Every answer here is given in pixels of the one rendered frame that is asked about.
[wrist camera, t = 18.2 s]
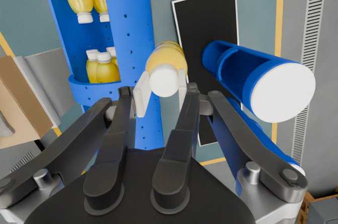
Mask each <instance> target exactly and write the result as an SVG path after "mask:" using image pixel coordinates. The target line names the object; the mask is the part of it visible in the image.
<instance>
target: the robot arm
mask: <svg viewBox="0 0 338 224"><path fill-rule="evenodd" d="M149 79H150V75H149V71H148V70H147V71H144V72H143V74H142V75H141V77H140V79H139V81H138V83H137V84H136V86H135V87H130V86H123V87H120V88H118V93H119V99H118V100H116V101H112V99H111V98H109V97H104V98H101V99H99V100H98V101H97V102H95V103H94V104H93V105H92V106H91V107H90V108H89V109H88V110H87V111H86V112H85V113H84V114H83V115H82V116H81V117H80V118H78V119H77V120H76V121H75V122H74V123H73V124H72V125H71V126H70V127H69V128H68V129H66V130H65V131H64V132H63V133H62V134H61V135H60V136H59V137H58V138H57V139H56V140H54V141H53V142H52V143H51V144H50V145H49V146H48V147H47V148H46V149H45V150H44V151H42V152H41V153H40V154H39V155H38V156H36V157H35V158H33V159H32V160H30V161H28V162H27V163H25V164H24V165H22V166H21V167H19V168H18V169H16V170H14V171H13V172H11V173H10V174H8V175H7V176H5V177H4V178H2V179H1V180H0V213H1V215H2V216H3V217H4V219H5V220H6V221H7V222H8V224H294V223H295V220H296V217H297V215H298V212H299V209H300V206H301V204H302V201H303V198H304V196H305V193H306V190H307V188H308V180H307V179H306V177H305V176H304V175H303V174H302V173H301V172H300V171H298V170H297V169H295V168H294V167H293V166H291V165H290V164H289V163H287V162H286V161H284V160H283V159H282V158H280V157H279V156H277V155H276V154H275V153H273V152H272V151H270V150H269V149H268V148H266V147H265V146H264V145H263V144H262V142H261V141H260V140H259V139H258V137H257V136H256V135H255V134H254V132H253V131H252V130H251V129H250V128H249V126H248V125H247V124H246V123H245V121H244V120H243V119H242V118H241V116H240V115H239V114H238V113H237V111H236V110H235V109H234V108H233V106H232V105H231V104H230V103H229V101H228V100H227V99H226V98H225V96H224V95H223V94H222V93H221V92H219V91H210V92H208V95H202V94H200V91H199V90H198V88H197V84H196V83H186V77H185V69H183V68H180V69H179V101H180V114H179V117H178V120H177V123H176V126H175V129H172V130H171V133H170V135H169V138H168V141H167V144H166V147H160V148H156V149H152V150H141V149H137V148H135V133H136V113H137V116H138V117H144V115H145V112H146V108H147V105H148V102H149V98H150V95H151V91H152V90H151V88H150V85H149ZM200 114H202V115H207V118H208V120H209V123H210V125H211V127H212V129H213V132H214V134H215V136H216V138H217V141H218V143H219V145H220V147H221V150H222V152H223V154H224V156H225V159H226V161H227V163H228V166H229V168H230V170H231V172H232V175H233V177H234V178H235V180H236V186H235V190H236V193H237V195H238V196H237V195H235V194H234V193H233V192H232V191H231V190H230V189H228V188H227V187H226V186H225V185H224V184H223V183H222V182H220V181H219V180H218V179H217V178H216V177H215V176H213V175H212V174H211V173H210V172H209V171H208V170H206V169H205V168H204V167H203V166H202V165H201V164H200V163H198V162H197V161H196V160H195V159H196V149H197V140H198V130H199V122H200ZM98 149H99V150H98ZM97 150H98V153H97V156H96V159H95V162H94V164H93V165H91V166H90V168H89V170H88V171H86V172H85V173H84V174H82V173H83V171H84V170H85V168H86V167H87V165H88V164H89V162H90V161H91V159H92V158H93V156H94V155H95V153H96V152H97ZM81 174H82V175H81Z"/></svg>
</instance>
